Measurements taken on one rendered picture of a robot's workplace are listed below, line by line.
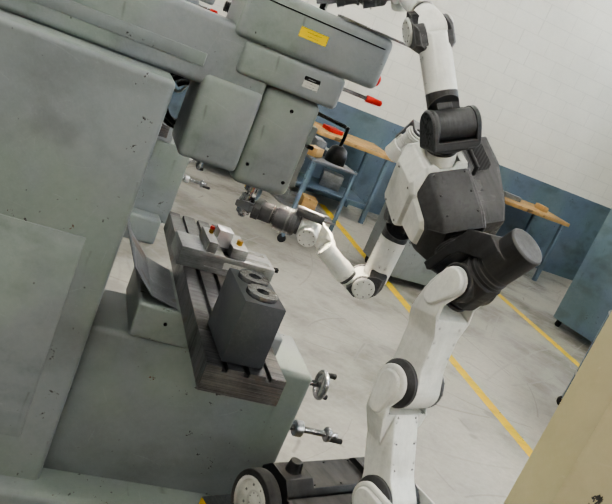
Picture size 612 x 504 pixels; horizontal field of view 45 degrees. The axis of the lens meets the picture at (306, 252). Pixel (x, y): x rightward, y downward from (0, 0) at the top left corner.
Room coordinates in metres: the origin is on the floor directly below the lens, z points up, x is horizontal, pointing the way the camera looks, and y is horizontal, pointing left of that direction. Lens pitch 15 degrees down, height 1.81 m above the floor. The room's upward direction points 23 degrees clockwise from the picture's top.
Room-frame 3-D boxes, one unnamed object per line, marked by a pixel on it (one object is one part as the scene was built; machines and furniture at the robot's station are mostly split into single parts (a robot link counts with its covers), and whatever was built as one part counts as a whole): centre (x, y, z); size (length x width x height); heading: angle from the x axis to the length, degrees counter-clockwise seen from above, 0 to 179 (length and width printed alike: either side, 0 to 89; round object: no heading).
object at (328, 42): (2.36, 0.26, 1.81); 0.47 x 0.26 x 0.16; 112
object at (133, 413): (2.38, 0.23, 0.45); 0.81 x 0.32 x 0.60; 112
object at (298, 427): (2.44, -0.30, 0.53); 0.22 x 0.06 x 0.06; 112
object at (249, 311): (1.92, 0.09, 1.05); 0.22 x 0.12 x 0.20; 25
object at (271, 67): (2.36, 0.29, 1.68); 0.34 x 0.24 x 0.10; 112
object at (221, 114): (2.30, 0.43, 1.47); 0.24 x 0.19 x 0.26; 22
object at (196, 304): (2.37, 0.25, 0.91); 1.24 x 0.23 x 0.08; 22
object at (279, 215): (2.37, 0.16, 1.23); 0.13 x 0.12 x 0.10; 1
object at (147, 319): (2.37, 0.25, 0.81); 0.50 x 0.35 x 0.12; 112
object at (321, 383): (2.56, -0.22, 0.65); 0.16 x 0.12 x 0.12; 112
